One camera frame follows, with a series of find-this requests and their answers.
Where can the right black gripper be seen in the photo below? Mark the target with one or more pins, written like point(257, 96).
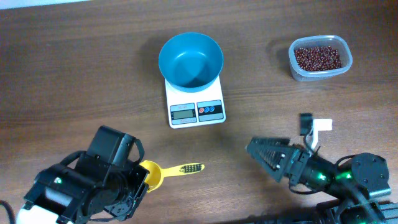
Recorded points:
point(294, 162)

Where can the yellow plastic measuring scoop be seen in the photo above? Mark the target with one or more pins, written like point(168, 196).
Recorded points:
point(157, 174)

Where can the white digital kitchen scale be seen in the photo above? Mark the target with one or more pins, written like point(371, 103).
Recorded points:
point(186, 110)

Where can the red beans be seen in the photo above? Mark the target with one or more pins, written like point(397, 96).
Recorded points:
point(317, 59)

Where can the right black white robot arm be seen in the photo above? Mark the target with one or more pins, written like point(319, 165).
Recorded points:
point(356, 182)

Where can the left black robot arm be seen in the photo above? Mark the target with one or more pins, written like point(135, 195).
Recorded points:
point(57, 195)

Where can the clear plastic food container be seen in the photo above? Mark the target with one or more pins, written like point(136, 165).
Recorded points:
point(333, 41)

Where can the teal plastic bowl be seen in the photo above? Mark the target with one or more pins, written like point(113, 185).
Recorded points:
point(191, 61)

